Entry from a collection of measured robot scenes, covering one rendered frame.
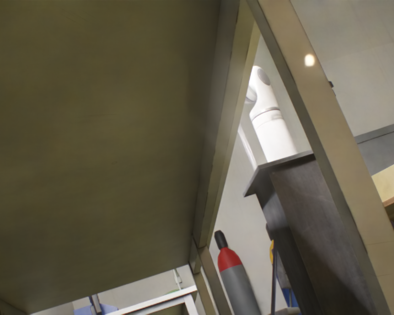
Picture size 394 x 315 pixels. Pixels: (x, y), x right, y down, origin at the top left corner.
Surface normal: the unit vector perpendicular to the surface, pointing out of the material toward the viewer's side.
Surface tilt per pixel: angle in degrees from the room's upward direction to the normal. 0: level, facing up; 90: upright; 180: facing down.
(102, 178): 180
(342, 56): 90
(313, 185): 90
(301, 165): 90
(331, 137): 90
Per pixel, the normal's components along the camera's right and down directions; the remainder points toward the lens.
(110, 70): 0.33, 0.89
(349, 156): 0.03, -0.34
